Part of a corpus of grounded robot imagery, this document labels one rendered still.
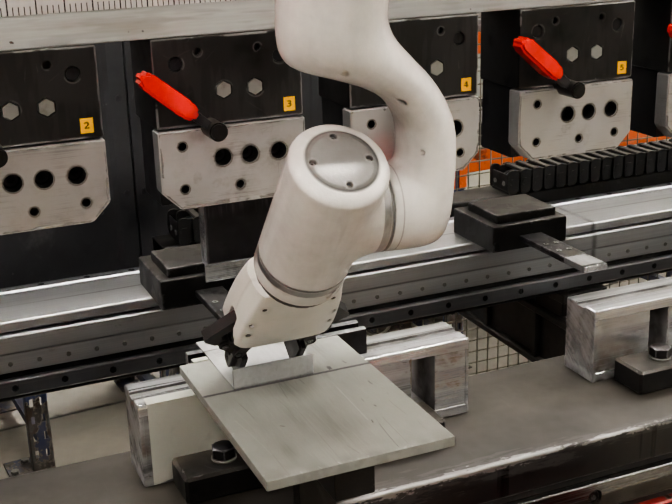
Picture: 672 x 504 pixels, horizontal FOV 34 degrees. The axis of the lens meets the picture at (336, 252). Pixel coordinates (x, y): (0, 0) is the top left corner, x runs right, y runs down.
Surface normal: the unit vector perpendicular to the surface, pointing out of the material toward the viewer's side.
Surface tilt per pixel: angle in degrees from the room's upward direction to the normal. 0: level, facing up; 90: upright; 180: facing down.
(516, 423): 0
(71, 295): 0
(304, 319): 131
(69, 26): 90
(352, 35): 99
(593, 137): 90
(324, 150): 39
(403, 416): 0
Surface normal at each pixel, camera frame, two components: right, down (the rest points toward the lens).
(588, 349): -0.92, 0.15
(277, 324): 0.26, 0.85
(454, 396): 0.40, 0.28
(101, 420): -0.03, -0.95
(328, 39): -0.06, 0.51
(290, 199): -0.78, 0.38
